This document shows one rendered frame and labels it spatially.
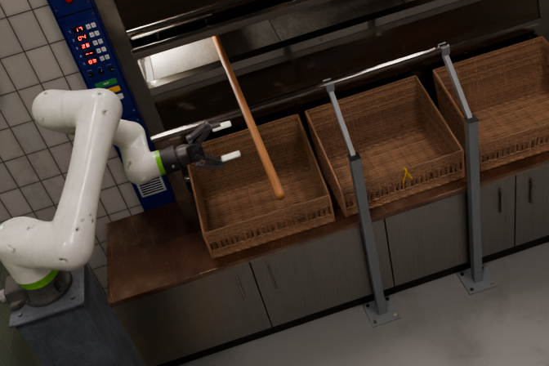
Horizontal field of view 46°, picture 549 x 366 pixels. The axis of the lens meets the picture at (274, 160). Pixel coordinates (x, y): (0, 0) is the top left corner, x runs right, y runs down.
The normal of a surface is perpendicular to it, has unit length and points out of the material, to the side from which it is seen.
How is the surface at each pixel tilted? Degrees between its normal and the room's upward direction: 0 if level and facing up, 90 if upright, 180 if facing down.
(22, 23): 90
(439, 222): 90
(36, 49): 90
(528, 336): 0
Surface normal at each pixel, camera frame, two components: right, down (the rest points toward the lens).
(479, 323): -0.21, -0.77
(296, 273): 0.22, 0.56
